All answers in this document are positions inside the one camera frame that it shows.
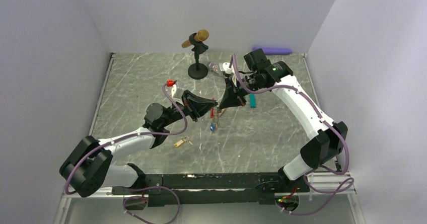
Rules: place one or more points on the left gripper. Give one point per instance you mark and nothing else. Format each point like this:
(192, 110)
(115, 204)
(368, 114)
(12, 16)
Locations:
(196, 106)

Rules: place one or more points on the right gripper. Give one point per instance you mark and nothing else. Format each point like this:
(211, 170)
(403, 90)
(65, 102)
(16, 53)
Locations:
(231, 98)

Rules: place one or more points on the red handled key holder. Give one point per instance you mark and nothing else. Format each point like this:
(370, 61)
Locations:
(215, 118)

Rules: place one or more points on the yellow key tag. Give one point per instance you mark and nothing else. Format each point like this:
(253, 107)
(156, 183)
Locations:
(179, 142)

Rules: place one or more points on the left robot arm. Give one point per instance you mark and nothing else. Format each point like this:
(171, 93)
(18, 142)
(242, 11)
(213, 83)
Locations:
(90, 165)

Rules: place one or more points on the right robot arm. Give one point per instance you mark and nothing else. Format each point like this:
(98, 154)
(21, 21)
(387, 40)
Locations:
(327, 137)

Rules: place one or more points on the small wooden block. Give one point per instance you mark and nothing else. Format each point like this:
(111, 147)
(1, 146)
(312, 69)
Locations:
(221, 112)

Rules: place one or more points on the teal block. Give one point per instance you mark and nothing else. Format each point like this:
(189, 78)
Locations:
(252, 101)

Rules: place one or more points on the black microphone stand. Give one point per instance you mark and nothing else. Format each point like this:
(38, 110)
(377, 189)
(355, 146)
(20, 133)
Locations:
(197, 70)

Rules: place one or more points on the glitter silver microphone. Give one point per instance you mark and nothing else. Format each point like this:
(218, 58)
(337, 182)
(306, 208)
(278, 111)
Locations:
(214, 68)

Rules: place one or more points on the purple microphone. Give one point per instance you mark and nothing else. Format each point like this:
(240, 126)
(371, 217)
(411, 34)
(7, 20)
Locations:
(273, 50)

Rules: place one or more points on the gold microphone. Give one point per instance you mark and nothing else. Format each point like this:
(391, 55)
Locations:
(197, 37)

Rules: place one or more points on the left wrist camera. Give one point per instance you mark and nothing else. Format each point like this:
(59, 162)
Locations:
(177, 90)

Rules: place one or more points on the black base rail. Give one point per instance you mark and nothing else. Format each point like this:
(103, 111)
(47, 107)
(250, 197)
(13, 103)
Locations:
(165, 189)

